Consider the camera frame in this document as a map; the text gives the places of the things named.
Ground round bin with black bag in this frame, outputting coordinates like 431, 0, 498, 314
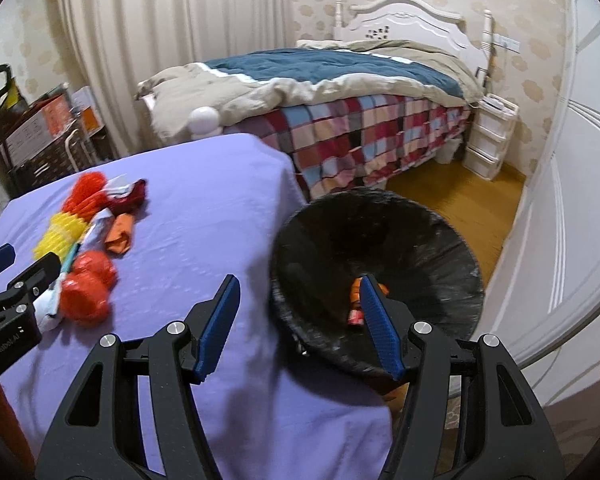
270, 186, 486, 382

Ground silver white wrapper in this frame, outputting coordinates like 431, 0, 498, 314
82, 210, 114, 254

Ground cream curtain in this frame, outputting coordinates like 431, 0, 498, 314
55, 0, 294, 157

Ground white small bucket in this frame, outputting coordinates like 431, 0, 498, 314
432, 137, 464, 165

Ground white paper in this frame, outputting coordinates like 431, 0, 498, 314
33, 285, 64, 332

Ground white wardrobe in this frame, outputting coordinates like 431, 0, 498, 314
469, 0, 600, 402

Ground teal plastic strip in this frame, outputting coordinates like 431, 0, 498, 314
59, 242, 81, 275

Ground orange printed snack wrapper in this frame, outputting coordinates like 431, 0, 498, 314
348, 275, 392, 327

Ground red plastic bag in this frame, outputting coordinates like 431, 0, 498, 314
59, 272, 112, 325
72, 252, 119, 292

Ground white paper wrapper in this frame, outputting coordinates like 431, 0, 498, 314
102, 175, 131, 202

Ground orange mesh pompom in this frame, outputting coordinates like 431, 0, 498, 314
62, 171, 109, 221

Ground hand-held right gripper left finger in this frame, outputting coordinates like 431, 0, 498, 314
34, 274, 242, 480

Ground plaid bed sheet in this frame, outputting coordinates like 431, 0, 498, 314
230, 92, 474, 202

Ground yellow mesh pompom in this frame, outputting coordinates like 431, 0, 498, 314
34, 211, 92, 261

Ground plain orange wrapper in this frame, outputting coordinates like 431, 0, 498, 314
104, 214, 135, 256

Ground rack with orange boxes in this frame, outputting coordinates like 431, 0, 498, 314
0, 130, 117, 197

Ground white wooden bed frame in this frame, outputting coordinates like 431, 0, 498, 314
187, 0, 496, 142

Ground white metal rack frame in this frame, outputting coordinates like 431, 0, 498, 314
64, 127, 102, 167

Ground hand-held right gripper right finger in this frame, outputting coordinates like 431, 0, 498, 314
357, 274, 567, 480

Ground purple tablecloth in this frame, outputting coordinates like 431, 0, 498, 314
0, 132, 397, 480

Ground blue and beige quilt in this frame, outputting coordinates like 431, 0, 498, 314
134, 39, 484, 142

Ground orange and white cardboard boxes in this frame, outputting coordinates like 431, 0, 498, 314
2, 85, 101, 162

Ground white plastic drawer unit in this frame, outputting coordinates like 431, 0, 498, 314
462, 95, 521, 181

